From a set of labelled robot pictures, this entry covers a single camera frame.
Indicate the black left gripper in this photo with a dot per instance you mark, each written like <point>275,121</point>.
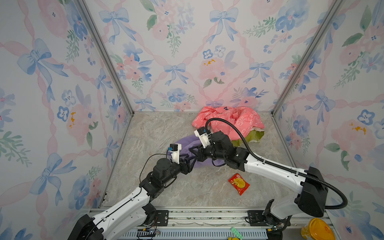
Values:
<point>187,168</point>

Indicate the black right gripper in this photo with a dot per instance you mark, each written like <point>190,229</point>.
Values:
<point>200,153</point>

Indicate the purple cloth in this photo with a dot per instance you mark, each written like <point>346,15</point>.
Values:
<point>190,146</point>

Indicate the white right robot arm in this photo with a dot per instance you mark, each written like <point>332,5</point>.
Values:
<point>309,193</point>

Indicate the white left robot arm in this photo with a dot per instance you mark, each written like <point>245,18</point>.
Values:
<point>134,210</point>

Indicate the green and white printed cloth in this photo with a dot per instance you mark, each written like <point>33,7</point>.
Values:
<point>254,136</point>

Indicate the pink printed cloth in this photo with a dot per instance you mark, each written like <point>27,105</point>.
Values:
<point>243,118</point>

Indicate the red snack packet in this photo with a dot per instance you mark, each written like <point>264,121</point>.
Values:
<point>239,183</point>

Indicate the green small object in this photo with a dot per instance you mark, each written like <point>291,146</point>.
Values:
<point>236,233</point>

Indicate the yellow lidded container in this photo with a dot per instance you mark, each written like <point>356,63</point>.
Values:
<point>317,229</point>

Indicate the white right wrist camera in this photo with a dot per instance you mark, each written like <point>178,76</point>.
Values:
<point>204,136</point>

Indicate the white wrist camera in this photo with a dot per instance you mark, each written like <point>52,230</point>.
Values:
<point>204,136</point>
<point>175,149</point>

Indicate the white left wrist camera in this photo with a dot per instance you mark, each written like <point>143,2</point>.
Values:
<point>175,149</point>

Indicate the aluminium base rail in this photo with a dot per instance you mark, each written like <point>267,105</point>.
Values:
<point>181,223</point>

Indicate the aluminium corner post right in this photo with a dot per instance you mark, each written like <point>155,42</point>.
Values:
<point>312,47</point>

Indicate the aluminium corner post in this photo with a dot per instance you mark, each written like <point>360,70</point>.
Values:
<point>312,47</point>
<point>95,34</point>

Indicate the aluminium corner post left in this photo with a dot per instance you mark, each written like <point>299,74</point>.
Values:
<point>95,34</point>

